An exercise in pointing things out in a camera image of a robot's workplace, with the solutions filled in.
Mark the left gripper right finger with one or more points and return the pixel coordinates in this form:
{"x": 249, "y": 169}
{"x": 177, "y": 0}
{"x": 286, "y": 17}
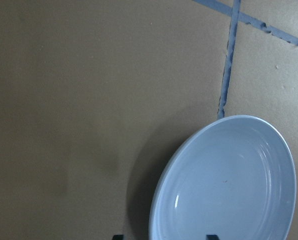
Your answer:
{"x": 211, "y": 237}

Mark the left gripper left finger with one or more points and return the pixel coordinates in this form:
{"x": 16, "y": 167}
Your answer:
{"x": 118, "y": 237}

